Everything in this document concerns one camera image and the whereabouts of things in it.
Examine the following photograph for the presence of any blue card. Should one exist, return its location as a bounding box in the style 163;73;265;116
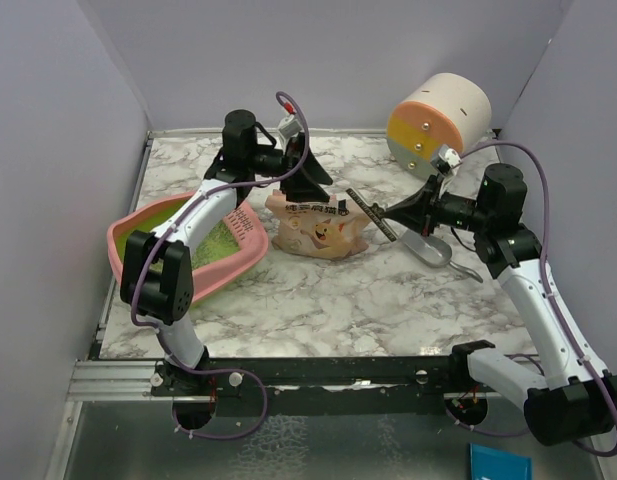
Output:
469;443;533;480

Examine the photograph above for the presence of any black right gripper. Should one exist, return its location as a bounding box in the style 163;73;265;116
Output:
386;173;492;237

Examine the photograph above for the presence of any silver metal litter scoop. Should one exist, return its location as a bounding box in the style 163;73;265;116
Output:
400;229;484;283

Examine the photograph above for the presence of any pink green litter box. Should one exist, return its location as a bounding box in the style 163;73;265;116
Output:
107;192;269;304

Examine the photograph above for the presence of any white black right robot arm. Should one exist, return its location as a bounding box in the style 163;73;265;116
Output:
380;163;617;446

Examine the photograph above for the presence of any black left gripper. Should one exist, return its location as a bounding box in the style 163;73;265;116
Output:
246;131;332;201

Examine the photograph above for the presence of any peach cat litter bag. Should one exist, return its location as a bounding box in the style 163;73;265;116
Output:
265;190;371;260

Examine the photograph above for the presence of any aluminium frame profile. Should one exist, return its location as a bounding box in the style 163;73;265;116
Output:
67;360;155;402

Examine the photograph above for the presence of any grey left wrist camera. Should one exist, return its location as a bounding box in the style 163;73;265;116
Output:
277;102;303;140

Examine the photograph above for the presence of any green cat litter pile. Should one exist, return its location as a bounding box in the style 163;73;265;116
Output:
191;222;240;270

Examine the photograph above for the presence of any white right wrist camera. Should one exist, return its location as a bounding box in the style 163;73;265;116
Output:
430;144;462;183

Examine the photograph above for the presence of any white bag sealing clip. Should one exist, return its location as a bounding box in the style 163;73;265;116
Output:
346;187;398;242

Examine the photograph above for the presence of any round pastel drawer cabinet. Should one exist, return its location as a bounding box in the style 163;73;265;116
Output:
386;73;492;180

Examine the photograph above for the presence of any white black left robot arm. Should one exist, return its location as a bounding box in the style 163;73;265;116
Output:
120;98;333;395

